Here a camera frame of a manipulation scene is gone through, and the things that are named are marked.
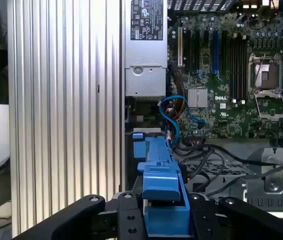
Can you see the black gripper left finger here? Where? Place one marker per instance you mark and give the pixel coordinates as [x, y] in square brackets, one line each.
[129, 217]

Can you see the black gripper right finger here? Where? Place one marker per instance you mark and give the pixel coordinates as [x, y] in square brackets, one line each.
[204, 220]

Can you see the hard disk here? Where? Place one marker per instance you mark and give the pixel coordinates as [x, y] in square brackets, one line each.
[161, 180]

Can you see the blue disk carrier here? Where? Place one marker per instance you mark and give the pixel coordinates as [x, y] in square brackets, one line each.
[139, 147]

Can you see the black RAM slot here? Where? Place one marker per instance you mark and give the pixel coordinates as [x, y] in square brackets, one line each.
[231, 70]
[240, 70]
[236, 70]
[245, 70]

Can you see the black expansion slot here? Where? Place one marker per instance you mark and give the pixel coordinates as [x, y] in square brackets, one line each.
[224, 50]
[188, 50]

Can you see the white expansion slot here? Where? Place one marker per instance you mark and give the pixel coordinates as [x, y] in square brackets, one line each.
[180, 47]

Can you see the metal drive cage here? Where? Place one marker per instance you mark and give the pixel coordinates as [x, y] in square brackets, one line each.
[274, 192]

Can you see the black PC case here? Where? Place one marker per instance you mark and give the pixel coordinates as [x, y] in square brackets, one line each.
[234, 147]

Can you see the green motherboard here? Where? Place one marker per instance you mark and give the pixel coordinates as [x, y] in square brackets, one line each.
[231, 120]

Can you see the silver chipset heatsink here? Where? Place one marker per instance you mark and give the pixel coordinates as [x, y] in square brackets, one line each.
[197, 98]

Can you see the metal socket cover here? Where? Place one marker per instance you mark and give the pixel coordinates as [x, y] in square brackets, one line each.
[269, 93]

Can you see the CPU socket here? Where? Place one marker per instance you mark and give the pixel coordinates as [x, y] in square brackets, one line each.
[269, 75]

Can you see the silver power supply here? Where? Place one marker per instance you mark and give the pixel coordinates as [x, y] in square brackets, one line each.
[144, 50]

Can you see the person's clothed trunk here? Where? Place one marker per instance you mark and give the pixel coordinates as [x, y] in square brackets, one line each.
[2, 25]

